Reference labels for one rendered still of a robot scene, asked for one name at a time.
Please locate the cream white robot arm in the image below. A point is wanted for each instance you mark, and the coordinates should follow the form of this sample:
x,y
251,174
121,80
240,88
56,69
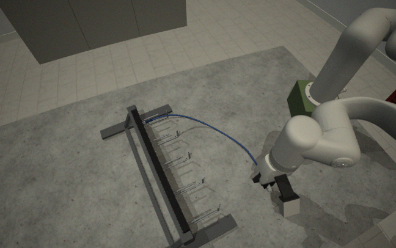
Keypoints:
x,y
327,136

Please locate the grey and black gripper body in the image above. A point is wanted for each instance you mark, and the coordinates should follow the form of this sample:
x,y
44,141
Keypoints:
x,y
267,170

